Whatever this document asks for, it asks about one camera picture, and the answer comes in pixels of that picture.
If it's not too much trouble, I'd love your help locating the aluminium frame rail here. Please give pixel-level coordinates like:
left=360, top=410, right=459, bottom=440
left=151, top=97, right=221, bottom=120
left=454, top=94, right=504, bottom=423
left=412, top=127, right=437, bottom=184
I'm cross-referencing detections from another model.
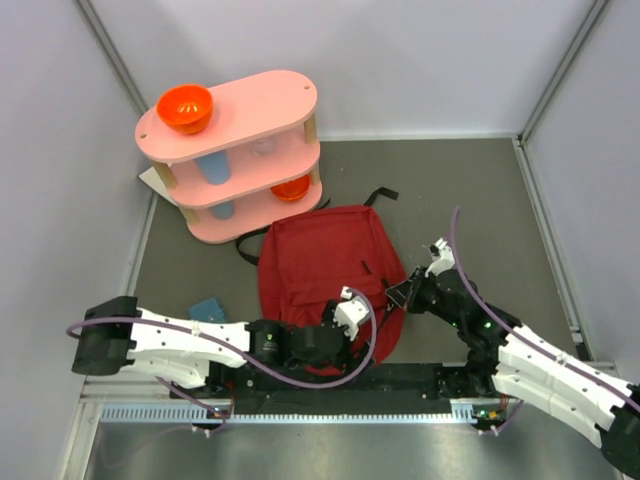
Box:
left=80, top=371, right=169, bottom=403

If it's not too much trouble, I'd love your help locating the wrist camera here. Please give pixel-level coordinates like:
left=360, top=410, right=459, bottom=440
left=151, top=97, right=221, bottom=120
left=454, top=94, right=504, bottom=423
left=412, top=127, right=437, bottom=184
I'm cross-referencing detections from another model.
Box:
left=332, top=286, right=371, bottom=342
left=426, top=238, right=456, bottom=276

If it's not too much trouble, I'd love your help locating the red backpack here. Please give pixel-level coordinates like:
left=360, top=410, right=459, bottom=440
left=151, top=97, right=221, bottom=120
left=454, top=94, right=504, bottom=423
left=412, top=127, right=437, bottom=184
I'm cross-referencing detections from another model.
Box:
left=240, top=187, right=407, bottom=363

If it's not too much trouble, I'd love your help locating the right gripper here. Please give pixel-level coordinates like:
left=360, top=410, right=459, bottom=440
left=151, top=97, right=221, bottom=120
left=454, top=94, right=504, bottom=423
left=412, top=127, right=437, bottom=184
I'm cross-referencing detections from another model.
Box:
left=387, top=265, right=464, bottom=328

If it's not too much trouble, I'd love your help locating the blue plastic cup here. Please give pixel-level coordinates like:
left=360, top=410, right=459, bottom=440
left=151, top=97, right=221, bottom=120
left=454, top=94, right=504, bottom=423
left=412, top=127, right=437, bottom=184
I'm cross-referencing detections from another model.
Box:
left=195, top=150, right=231, bottom=185

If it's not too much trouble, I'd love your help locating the white slotted cable duct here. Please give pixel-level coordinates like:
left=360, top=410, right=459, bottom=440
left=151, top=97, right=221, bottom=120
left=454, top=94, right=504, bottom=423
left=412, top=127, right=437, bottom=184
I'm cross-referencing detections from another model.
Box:
left=101, top=397, right=481, bottom=425

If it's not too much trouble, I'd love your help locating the orange bowl on top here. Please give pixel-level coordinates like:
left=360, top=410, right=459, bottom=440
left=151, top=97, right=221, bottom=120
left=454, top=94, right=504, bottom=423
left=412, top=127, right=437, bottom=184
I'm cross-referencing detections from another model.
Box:
left=155, top=84, right=214, bottom=135

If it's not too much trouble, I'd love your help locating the white paper sheet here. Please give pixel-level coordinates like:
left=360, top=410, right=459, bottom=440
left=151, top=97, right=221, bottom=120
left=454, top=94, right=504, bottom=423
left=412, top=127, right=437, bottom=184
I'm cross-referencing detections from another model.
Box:
left=138, top=167, right=173, bottom=204

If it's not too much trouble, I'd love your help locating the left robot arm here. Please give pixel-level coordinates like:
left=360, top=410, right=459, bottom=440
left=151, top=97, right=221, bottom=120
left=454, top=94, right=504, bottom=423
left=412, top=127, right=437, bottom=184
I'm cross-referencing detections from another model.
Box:
left=68, top=293, right=371, bottom=397

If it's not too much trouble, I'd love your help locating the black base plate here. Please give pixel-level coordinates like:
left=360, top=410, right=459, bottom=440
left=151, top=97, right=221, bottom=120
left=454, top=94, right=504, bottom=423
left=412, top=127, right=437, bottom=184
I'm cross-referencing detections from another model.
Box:
left=179, top=363, right=498, bottom=415

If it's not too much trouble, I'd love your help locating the clear plastic cup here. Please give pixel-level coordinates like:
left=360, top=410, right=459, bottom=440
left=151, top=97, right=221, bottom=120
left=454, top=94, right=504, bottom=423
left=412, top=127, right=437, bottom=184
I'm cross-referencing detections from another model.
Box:
left=252, top=137, right=277, bottom=156

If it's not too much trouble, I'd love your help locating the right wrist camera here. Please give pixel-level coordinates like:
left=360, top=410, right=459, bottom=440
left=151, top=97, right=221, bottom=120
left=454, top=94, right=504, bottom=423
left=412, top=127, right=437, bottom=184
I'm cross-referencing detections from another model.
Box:
left=426, top=238, right=456, bottom=276

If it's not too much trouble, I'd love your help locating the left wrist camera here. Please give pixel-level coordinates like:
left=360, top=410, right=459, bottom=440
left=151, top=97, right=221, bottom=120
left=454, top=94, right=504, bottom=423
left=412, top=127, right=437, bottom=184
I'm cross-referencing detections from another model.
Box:
left=332, top=286, right=371, bottom=342

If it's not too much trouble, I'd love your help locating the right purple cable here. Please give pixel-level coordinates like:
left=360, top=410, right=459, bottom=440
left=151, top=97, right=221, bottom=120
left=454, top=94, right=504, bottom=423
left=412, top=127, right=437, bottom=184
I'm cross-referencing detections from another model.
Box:
left=449, top=205, right=640, bottom=436

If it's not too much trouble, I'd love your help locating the orange bowl lower shelf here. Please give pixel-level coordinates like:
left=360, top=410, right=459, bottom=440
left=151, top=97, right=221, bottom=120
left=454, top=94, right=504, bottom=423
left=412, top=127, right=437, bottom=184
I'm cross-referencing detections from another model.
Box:
left=270, top=174, right=311, bottom=202

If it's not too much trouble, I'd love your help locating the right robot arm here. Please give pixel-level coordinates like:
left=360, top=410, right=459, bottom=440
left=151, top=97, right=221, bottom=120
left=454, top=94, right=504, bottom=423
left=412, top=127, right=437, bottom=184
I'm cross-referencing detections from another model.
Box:
left=386, top=267, right=639, bottom=479

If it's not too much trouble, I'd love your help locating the pink three-tier wooden shelf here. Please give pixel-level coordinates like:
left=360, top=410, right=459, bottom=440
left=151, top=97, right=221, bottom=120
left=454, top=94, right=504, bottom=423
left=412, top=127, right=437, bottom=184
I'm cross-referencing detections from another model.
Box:
left=135, top=70, right=323, bottom=244

